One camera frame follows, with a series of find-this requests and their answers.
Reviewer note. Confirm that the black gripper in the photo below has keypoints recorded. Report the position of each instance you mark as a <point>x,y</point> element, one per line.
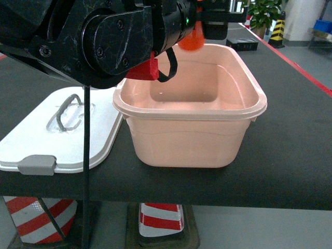
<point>215,17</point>

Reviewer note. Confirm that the orange cylindrical capacitor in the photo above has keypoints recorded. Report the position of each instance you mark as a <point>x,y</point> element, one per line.
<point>195,40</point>

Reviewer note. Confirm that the pink plastic box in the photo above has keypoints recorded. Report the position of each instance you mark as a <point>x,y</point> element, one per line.
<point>198,118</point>

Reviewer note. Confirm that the white box lid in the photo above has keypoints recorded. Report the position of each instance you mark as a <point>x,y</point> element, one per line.
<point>51,138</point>

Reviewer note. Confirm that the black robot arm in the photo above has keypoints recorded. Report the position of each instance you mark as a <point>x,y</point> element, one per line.
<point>99,43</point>

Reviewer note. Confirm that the black device on table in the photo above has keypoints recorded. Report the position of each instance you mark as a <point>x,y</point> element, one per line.
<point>242,44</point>

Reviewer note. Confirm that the green potted plant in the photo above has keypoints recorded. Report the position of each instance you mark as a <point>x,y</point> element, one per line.
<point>263,12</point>

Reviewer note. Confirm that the yellow black traffic cone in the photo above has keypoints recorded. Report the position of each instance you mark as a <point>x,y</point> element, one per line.
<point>276,38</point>

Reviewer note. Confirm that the black table mat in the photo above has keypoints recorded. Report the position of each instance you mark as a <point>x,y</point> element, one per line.
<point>284,160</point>

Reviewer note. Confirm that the red white cone middle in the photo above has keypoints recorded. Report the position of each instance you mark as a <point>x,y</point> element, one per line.
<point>155,225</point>

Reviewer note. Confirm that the large red white bollard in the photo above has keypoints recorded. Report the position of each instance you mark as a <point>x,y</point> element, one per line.
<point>41,221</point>

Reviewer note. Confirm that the red mount block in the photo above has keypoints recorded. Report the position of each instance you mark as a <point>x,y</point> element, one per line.
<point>147,70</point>

